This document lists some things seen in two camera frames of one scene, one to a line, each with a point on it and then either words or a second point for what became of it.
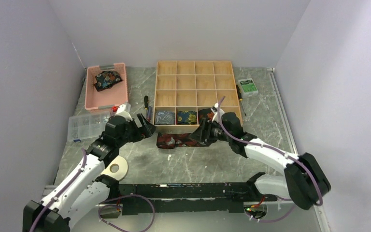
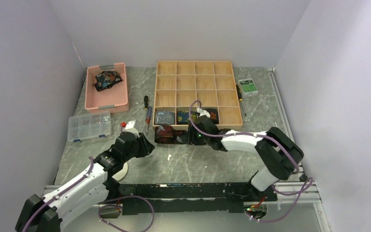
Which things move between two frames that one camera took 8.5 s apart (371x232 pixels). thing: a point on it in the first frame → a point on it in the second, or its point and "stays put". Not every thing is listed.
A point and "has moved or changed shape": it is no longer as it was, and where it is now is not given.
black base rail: [182, 198] stays put
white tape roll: [122, 171] stays put
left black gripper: [142, 132] → [146, 147]
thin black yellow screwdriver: [240, 98] stays put
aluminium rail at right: [272, 71] stays put
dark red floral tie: [172, 141] has moved or changed shape
